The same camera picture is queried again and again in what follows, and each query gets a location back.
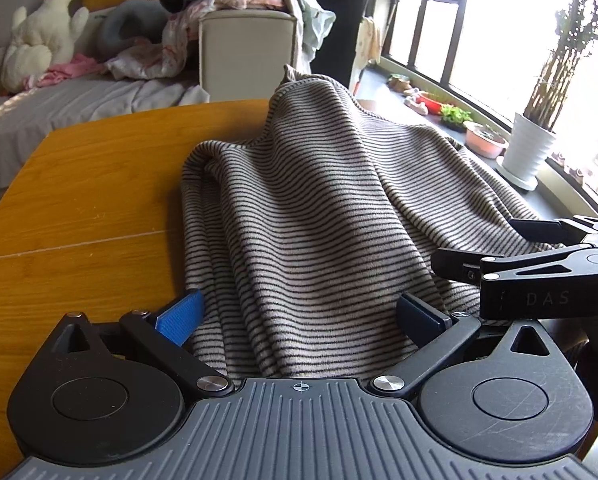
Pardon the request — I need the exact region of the grey striped knit garment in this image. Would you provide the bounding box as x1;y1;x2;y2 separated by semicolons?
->
182;70;539;379

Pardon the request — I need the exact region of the white ribbed plant pot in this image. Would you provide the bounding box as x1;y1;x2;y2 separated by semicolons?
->
496;113;556;192

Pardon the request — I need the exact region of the pink bowl planter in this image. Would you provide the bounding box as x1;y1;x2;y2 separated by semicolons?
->
464;120;508;159

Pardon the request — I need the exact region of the small green plant tray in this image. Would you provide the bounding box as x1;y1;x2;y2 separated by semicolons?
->
439;104;473;133

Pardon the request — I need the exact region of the red small pot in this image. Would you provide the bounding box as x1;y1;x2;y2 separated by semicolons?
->
417;92;444;115

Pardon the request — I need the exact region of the tall bamboo plant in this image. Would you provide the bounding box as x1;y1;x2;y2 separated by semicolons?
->
523;0;598;131

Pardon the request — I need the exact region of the floral white blanket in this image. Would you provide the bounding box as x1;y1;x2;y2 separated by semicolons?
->
105;13;199;80

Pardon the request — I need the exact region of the pink cloth on sofa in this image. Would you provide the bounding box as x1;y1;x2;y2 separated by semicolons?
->
23;53;107;90

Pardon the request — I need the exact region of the beige sofa with grey sheet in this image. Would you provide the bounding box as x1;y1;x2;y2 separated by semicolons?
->
0;9;310;193

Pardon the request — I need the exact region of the grey neck pillow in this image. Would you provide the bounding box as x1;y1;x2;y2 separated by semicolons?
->
97;0;170;60

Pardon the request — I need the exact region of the white plush duck toy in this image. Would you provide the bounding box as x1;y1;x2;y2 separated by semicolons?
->
0;0;90;93

